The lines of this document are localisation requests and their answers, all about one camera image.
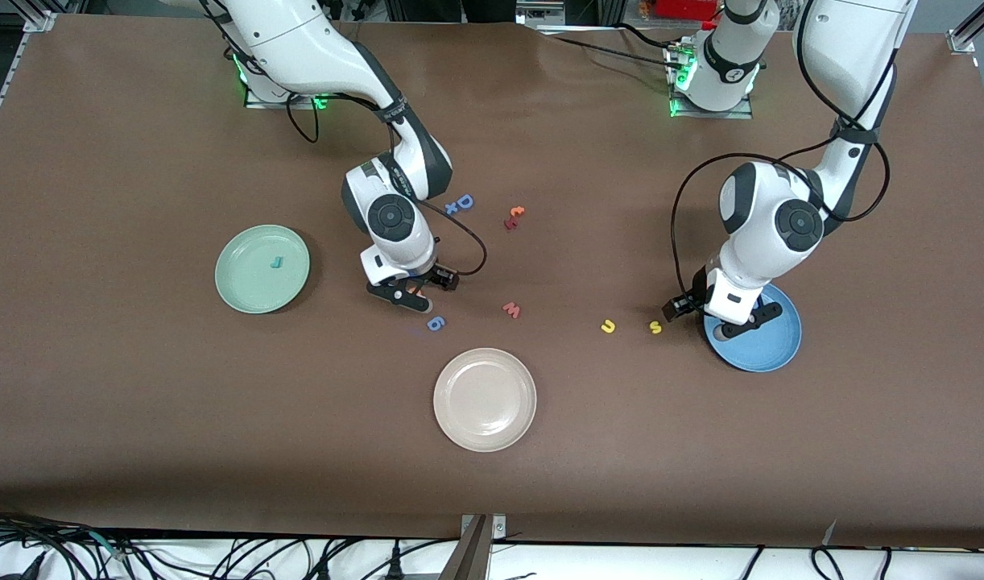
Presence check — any blue plate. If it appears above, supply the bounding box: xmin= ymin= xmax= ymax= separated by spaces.
xmin=703 ymin=282 xmax=803 ymax=374

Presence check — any beige plate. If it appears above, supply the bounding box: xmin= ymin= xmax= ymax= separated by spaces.
xmin=432 ymin=347 xmax=538 ymax=454

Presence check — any light green plate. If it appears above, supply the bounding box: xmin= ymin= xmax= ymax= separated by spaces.
xmin=215 ymin=224 xmax=311 ymax=315

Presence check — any red box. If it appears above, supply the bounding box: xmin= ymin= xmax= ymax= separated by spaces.
xmin=655 ymin=0 xmax=722 ymax=21

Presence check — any brown table cover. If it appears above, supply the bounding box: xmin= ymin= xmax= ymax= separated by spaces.
xmin=0 ymin=14 xmax=984 ymax=549

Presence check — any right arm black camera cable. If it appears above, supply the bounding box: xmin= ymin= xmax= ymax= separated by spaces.
xmin=286 ymin=95 xmax=488 ymax=277

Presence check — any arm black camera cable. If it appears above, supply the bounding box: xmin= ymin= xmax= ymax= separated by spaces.
xmin=671 ymin=0 xmax=896 ymax=304
xmin=286 ymin=95 xmax=488 ymax=277

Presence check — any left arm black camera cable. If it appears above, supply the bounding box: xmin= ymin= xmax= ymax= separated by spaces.
xmin=671 ymin=0 xmax=896 ymax=304

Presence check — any black cable on table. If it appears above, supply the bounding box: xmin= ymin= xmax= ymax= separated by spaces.
xmin=550 ymin=35 xmax=674 ymax=72
xmin=617 ymin=23 xmax=682 ymax=48

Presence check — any metal table bracket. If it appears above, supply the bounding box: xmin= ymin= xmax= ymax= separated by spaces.
xmin=437 ymin=514 xmax=507 ymax=580

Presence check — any teal tipped floor cable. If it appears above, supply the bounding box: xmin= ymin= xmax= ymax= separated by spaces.
xmin=88 ymin=530 xmax=129 ymax=558

